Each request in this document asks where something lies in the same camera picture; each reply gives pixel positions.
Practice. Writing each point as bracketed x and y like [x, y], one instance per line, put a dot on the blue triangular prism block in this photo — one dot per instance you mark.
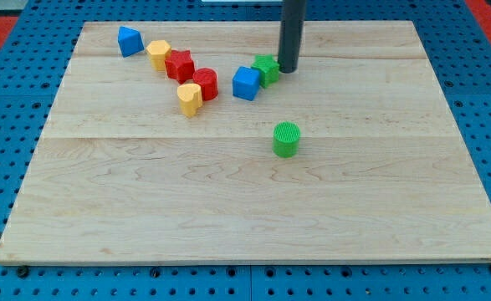
[130, 41]

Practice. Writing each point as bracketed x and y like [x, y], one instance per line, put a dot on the green cylinder block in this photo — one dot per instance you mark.
[286, 139]

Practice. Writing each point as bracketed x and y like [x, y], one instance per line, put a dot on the red cylinder block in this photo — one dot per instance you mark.
[207, 79]

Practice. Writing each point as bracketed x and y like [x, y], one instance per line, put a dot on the blue cube block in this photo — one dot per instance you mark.
[246, 83]

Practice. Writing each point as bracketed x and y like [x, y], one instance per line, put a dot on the yellow hexagon block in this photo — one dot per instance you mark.
[158, 51]

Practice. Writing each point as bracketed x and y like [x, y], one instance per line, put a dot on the light wooden board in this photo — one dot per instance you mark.
[120, 177]

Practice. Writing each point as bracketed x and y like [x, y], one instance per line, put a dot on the red star block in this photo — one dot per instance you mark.
[180, 66]

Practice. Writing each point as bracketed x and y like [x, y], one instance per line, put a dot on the green star block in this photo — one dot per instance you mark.
[268, 68]

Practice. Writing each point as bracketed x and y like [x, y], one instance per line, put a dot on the yellow heart block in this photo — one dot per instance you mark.
[190, 98]

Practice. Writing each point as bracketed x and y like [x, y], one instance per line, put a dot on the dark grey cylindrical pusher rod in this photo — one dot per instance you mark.
[290, 34]

